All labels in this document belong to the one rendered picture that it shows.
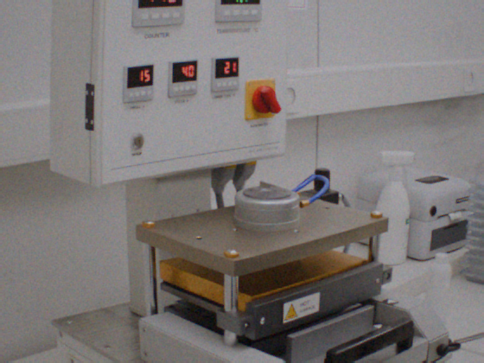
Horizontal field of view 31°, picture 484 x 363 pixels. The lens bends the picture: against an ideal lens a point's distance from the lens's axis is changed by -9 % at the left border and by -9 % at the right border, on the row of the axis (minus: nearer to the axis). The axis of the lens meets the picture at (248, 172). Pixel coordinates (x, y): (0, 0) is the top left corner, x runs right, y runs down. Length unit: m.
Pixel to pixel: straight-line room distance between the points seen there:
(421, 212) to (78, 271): 0.78
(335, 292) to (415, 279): 0.83
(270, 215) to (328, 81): 0.94
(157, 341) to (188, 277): 0.09
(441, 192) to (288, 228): 0.96
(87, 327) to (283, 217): 0.34
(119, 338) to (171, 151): 0.27
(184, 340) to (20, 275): 0.60
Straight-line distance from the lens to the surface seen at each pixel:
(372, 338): 1.05
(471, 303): 1.93
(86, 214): 1.65
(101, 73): 1.11
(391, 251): 2.00
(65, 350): 1.30
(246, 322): 1.02
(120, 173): 1.15
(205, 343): 1.05
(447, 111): 2.56
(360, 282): 1.15
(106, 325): 1.28
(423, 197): 2.01
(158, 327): 1.09
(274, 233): 1.10
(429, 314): 1.19
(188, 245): 1.05
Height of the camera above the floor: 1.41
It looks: 12 degrees down
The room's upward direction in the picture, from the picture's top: 1 degrees clockwise
